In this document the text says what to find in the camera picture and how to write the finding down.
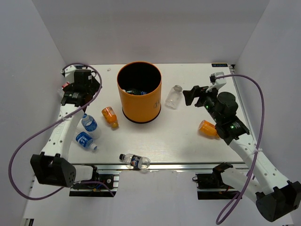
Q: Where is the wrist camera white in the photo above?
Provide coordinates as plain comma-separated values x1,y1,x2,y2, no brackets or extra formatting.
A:
206,72,227,93
61,65,83,78

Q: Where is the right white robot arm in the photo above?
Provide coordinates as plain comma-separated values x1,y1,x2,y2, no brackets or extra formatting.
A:
183,86,301,222

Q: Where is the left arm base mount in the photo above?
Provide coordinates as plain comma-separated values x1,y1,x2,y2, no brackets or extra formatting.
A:
69,166,119,197

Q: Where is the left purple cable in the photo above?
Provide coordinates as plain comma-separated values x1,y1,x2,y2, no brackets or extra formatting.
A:
9,62,116,201

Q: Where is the purple cable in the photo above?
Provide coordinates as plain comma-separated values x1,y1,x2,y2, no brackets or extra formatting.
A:
215,74,265,225
9,62,116,201

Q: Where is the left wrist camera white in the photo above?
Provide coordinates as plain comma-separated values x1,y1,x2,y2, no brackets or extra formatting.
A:
61,65,83,78

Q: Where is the clear pepsi bottle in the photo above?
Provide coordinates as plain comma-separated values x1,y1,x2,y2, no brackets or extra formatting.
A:
119,153,151,170

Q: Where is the orange cylindrical bin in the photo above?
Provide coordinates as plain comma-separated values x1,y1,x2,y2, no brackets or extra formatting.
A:
117,62,162,124

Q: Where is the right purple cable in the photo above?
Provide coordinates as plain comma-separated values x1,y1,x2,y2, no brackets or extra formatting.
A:
215,74,265,225

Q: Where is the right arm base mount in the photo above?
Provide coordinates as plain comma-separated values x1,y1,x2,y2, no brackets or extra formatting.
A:
192,162,239,200

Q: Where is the clear capless bottle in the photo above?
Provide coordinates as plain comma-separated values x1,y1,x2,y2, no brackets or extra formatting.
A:
165,85,182,110

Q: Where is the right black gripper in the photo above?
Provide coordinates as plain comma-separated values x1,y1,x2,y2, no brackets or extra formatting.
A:
183,84,222,123

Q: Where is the small orange juice bottle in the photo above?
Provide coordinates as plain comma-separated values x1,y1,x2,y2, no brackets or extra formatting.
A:
102,106,119,129

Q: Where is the water bottle blue label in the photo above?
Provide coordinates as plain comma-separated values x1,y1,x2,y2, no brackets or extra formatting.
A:
81,113,101,139

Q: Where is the clear bottle red cap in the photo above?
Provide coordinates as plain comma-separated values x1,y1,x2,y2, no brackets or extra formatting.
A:
57,81,70,98

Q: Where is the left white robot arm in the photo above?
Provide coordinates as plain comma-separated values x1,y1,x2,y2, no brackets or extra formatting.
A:
30,68,101,187

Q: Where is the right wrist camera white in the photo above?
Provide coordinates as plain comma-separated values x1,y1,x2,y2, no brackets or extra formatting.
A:
206,72,227,93

